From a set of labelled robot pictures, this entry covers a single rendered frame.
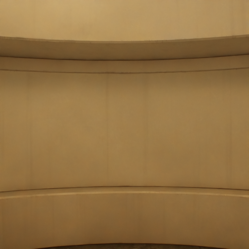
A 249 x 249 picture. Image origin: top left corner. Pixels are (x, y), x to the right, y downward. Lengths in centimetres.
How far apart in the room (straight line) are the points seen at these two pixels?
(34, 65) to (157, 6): 29
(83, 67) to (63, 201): 30
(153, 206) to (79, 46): 36
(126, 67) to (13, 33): 23
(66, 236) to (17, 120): 27
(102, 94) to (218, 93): 26
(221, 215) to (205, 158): 12
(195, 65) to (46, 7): 33
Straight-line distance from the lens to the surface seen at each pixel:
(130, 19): 41
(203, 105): 47
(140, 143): 46
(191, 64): 49
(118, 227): 47
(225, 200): 47
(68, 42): 40
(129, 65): 48
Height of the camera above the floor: 26
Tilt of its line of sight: level
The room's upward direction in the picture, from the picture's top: straight up
